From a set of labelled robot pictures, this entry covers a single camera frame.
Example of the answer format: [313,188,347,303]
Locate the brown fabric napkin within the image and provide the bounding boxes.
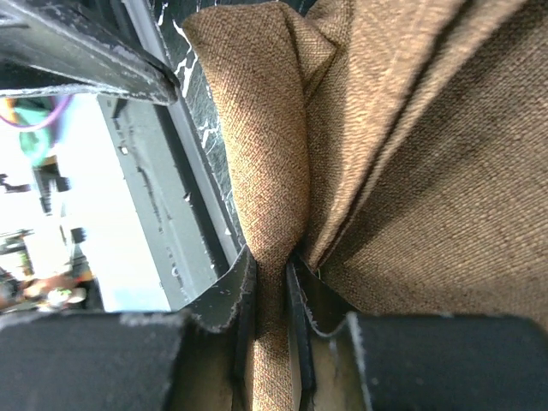
[182,1,547,410]

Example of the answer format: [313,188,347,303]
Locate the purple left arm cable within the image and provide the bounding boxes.
[0,94,74,132]

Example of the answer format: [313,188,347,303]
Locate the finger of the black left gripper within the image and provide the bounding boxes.
[1,1,179,105]

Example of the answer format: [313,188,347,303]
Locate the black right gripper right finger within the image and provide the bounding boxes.
[285,257,547,410]

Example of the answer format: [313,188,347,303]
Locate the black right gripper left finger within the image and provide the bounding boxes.
[1,248,257,410]

